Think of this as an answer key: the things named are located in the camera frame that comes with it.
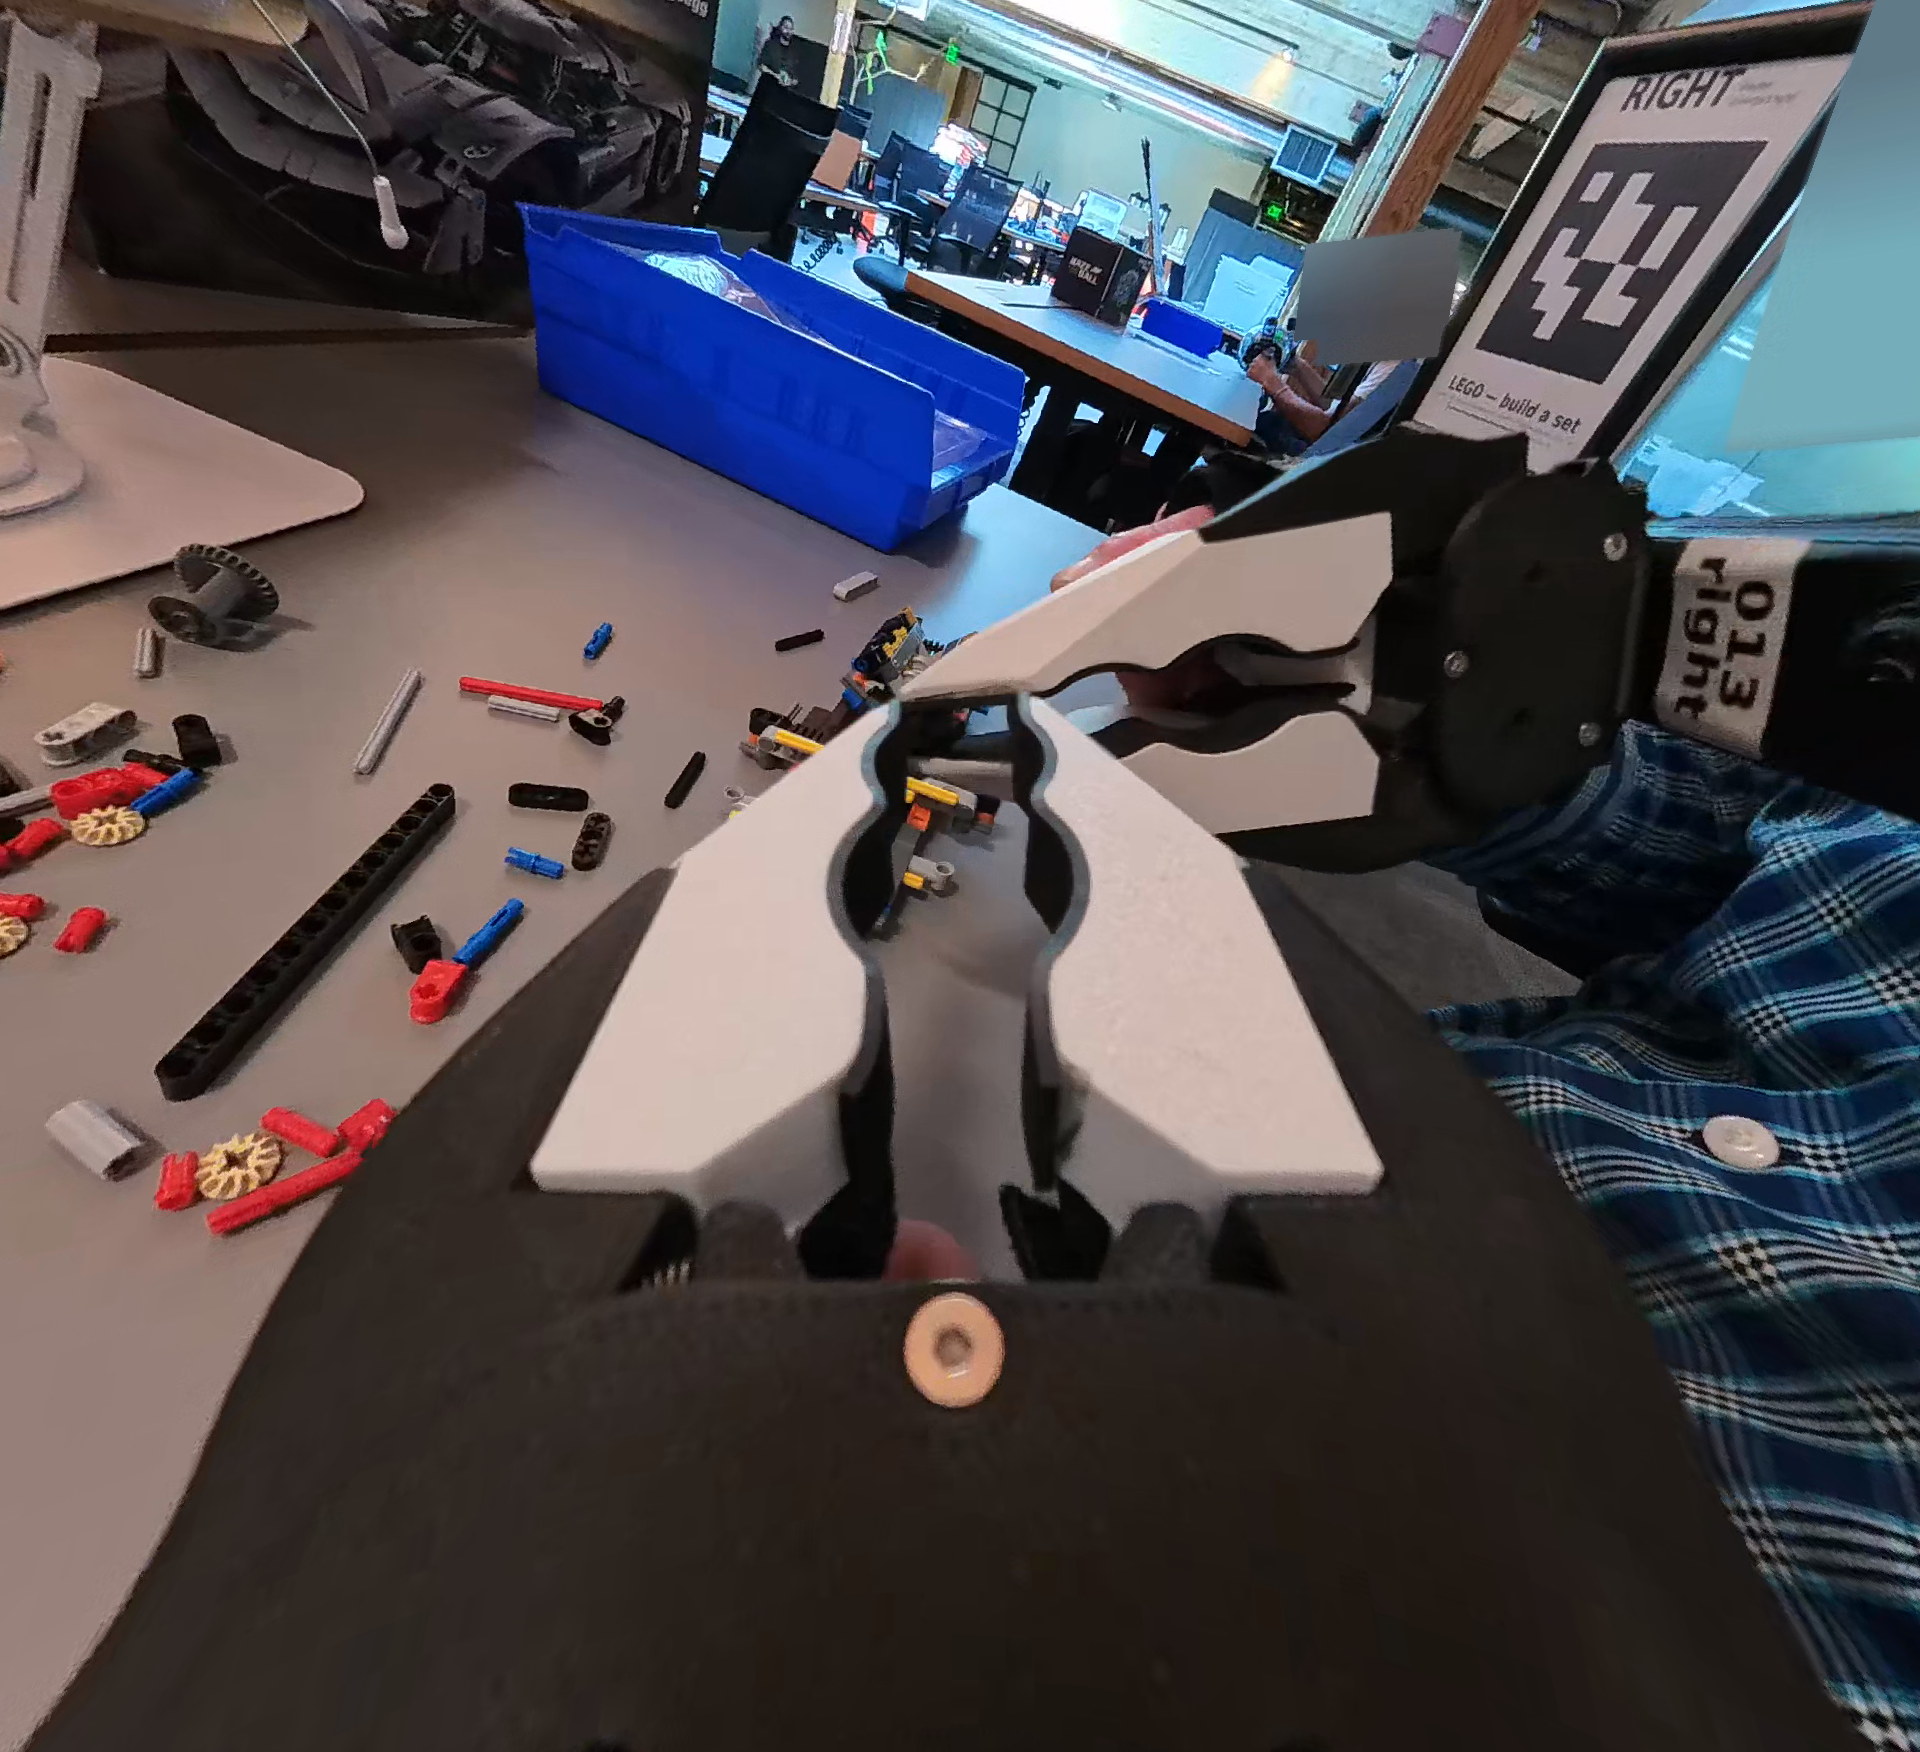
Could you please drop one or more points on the light grey lego axle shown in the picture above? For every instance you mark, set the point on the light grey lego axle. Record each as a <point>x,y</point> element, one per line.
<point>389,723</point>

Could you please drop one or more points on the wooden office table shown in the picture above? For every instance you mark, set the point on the wooden office table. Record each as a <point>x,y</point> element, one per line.
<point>1110,357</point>

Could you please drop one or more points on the person's right hand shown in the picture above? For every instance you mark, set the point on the person's right hand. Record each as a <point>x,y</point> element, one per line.
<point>1142,548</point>

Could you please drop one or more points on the pile of loose lego pieces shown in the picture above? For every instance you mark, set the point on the pile of loose lego pieces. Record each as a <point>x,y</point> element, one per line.
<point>226,1168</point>

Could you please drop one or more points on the black car printed box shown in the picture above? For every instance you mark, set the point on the black car printed box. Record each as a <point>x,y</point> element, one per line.
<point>497,86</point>

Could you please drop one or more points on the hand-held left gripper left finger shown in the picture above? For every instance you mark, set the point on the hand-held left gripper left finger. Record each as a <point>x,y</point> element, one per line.
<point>706,1016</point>

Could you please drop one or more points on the partly built lego car chassis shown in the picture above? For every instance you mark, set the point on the partly built lego car chassis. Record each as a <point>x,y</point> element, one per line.
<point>886,649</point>

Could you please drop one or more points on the long black lego beam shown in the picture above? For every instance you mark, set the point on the long black lego beam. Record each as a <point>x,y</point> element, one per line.
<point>307,943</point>

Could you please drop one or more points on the small black box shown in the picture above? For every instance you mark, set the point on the small black box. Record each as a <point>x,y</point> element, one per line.
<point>1102,275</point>

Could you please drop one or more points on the dark grey lego differential gear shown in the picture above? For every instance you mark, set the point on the dark grey lego differential gear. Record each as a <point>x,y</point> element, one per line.
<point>211,599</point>

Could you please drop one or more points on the blue plaid shirt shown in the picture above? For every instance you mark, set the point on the blue plaid shirt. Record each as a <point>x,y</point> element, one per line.
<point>1771,1331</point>

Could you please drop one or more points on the wooden post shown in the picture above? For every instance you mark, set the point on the wooden post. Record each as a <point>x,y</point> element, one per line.
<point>1485,27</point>

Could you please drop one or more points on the blue plastic bin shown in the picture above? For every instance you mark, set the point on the blue plastic bin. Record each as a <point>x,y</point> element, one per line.
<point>720,387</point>

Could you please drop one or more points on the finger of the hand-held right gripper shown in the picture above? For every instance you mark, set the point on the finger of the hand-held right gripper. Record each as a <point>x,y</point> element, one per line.
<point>1276,777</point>
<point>1169,599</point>

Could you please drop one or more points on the black office chair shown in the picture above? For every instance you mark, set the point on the black office chair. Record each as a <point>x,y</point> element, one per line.
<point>767,168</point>

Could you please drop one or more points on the small blue bin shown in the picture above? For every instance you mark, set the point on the small blue bin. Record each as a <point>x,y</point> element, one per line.
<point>1181,329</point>

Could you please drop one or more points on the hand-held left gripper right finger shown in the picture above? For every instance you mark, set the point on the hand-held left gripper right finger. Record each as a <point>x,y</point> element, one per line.
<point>1184,1034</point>

